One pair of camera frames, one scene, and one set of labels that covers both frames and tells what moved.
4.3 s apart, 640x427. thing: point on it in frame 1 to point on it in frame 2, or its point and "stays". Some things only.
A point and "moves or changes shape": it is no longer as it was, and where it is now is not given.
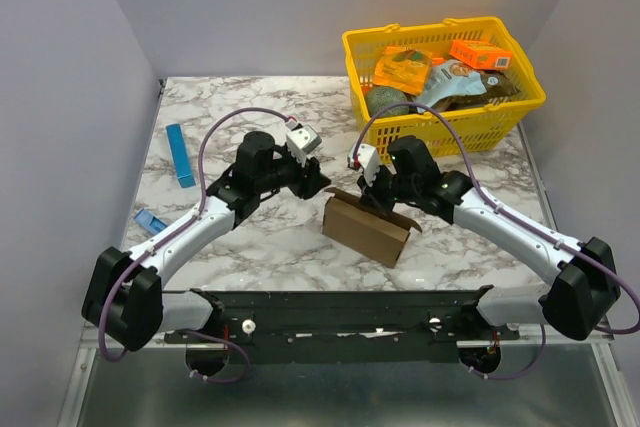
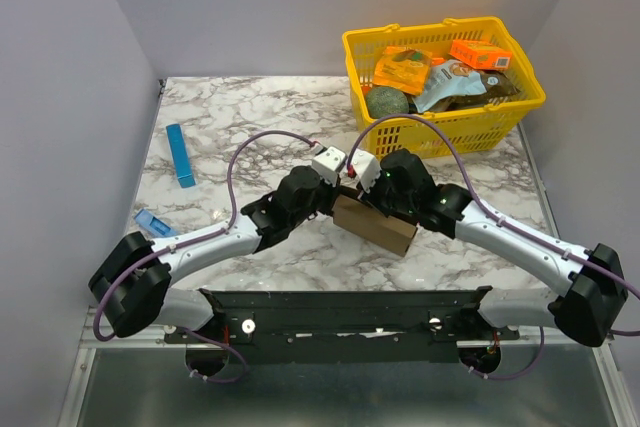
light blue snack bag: [448, 79] stays
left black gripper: [306, 188] to [333, 194]
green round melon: [377, 97] stays
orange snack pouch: [402, 68] stays
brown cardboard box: [364, 228] moves or changes shape
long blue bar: [177, 147] stays
